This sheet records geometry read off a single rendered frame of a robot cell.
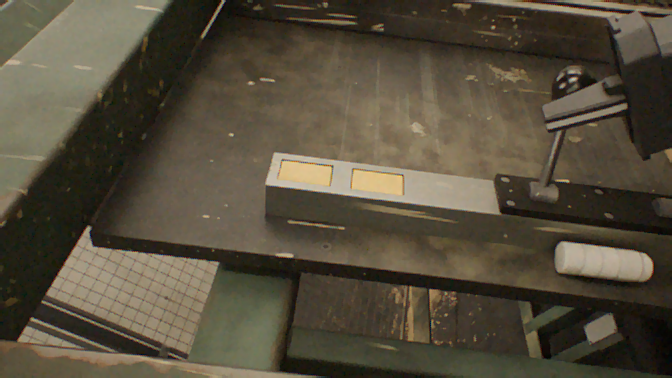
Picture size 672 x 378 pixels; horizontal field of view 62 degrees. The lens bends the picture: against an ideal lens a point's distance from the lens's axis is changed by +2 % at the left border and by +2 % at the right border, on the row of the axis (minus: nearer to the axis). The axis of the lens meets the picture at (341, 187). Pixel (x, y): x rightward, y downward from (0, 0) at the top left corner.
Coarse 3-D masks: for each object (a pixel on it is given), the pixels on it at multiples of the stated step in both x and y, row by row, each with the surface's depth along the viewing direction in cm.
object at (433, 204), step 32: (288, 160) 55; (320, 160) 55; (288, 192) 52; (320, 192) 52; (352, 192) 52; (416, 192) 53; (448, 192) 53; (480, 192) 54; (352, 224) 54; (384, 224) 54; (416, 224) 53; (448, 224) 53; (480, 224) 53; (512, 224) 53; (544, 224) 52; (576, 224) 52
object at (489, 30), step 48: (240, 0) 84; (288, 0) 84; (336, 0) 83; (384, 0) 83; (432, 0) 82; (480, 0) 82; (528, 0) 85; (576, 0) 86; (528, 48) 86; (576, 48) 85
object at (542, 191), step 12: (564, 72) 48; (576, 72) 47; (588, 72) 47; (552, 84) 49; (564, 84) 47; (576, 84) 47; (588, 84) 47; (552, 96) 49; (564, 96) 48; (564, 132) 50; (552, 144) 51; (552, 156) 51; (552, 168) 51; (540, 180) 52; (528, 192) 53; (540, 192) 52; (552, 192) 52
